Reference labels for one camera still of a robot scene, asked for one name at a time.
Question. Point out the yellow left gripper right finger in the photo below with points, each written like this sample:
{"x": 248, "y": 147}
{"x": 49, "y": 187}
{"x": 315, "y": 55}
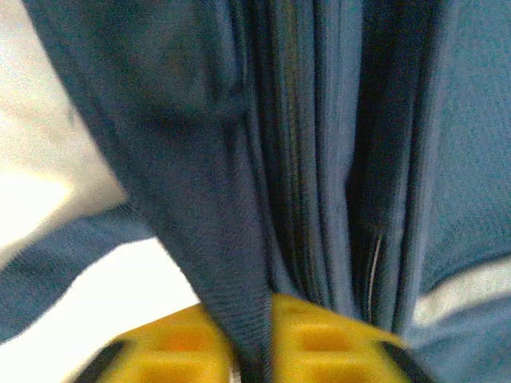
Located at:
{"x": 331, "y": 351}

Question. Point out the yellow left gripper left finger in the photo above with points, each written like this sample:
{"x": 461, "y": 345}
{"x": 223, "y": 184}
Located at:
{"x": 171, "y": 351}

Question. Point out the navy blue backpack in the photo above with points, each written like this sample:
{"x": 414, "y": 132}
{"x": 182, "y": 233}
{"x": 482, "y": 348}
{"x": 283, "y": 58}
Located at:
{"x": 179, "y": 139}

